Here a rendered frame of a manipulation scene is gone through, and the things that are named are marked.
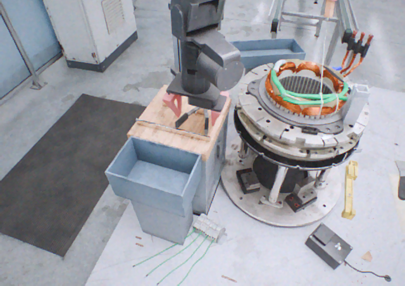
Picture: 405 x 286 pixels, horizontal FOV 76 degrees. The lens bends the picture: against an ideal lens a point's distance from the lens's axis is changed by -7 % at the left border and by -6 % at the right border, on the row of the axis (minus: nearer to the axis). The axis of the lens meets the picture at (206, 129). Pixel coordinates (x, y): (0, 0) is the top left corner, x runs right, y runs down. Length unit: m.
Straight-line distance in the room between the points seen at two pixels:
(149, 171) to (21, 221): 1.42
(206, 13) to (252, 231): 0.58
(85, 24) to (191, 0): 2.35
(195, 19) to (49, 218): 1.64
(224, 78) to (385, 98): 1.06
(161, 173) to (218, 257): 0.27
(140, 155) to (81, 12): 2.16
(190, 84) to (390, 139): 0.87
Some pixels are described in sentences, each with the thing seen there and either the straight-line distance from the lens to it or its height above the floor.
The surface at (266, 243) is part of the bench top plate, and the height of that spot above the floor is 0.78.
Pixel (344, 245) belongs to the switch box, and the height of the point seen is 0.83.
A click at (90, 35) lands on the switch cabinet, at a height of 0.41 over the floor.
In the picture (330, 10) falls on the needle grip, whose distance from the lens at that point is 0.61.
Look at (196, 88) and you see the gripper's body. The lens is 0.53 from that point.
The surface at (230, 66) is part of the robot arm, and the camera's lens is 0.44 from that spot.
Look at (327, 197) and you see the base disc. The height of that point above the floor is 0.80.
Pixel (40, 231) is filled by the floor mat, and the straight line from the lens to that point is 1.90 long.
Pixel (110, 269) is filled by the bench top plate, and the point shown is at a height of 0.78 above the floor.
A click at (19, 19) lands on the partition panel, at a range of 2.89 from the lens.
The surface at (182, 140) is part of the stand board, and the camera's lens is 0.60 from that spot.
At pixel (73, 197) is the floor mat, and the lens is 1.93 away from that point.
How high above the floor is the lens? 1.50
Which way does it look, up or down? 45 degrees down
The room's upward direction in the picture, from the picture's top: straight up
